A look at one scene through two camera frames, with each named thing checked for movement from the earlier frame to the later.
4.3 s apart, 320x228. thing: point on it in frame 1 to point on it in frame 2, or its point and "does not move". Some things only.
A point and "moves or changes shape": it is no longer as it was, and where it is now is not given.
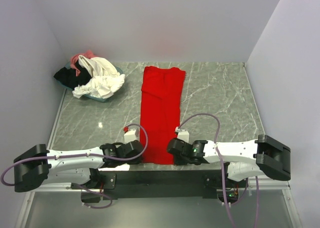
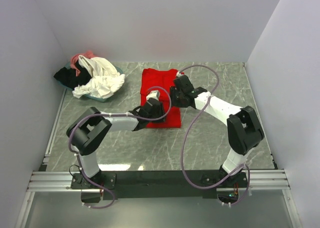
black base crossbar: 159,184 does not move
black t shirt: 67,77 does not move
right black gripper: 178,162 to 173,92
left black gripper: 135,162 to 161,110
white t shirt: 105,79 does not move
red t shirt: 161,95 moves or changes shape
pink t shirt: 89,54 does not move
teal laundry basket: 69,65 does not move
